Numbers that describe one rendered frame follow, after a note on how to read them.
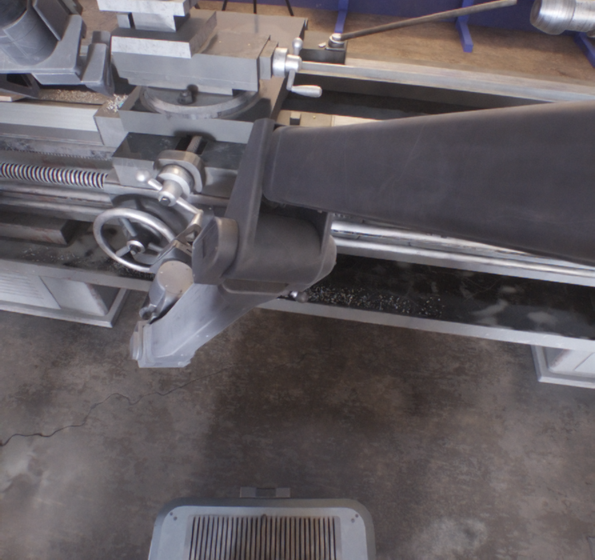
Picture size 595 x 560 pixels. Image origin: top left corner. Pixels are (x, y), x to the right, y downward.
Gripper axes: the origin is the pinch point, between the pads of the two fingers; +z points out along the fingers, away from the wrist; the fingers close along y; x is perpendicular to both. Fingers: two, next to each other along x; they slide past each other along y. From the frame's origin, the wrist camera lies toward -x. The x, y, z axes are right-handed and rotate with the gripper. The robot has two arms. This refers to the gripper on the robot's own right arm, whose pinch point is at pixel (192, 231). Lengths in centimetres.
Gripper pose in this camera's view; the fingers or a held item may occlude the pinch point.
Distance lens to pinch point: 84.0
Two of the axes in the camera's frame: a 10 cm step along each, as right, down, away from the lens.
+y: 6.7, -4.0, -6.3
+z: 1.5, -7.6, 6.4
